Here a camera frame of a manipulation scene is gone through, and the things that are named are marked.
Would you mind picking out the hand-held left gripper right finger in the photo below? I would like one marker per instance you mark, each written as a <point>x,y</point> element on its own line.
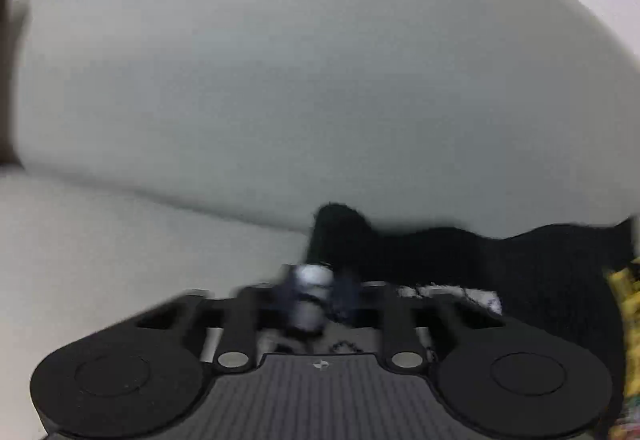
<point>405,320</point>

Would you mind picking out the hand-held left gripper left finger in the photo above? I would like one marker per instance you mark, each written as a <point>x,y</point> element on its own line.
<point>235,320</point>

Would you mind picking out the black yellow white patchwork sweater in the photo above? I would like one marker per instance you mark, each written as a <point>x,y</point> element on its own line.
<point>525,280</point>

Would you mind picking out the grey sofa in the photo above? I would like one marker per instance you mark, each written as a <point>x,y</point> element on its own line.
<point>250,94</point>

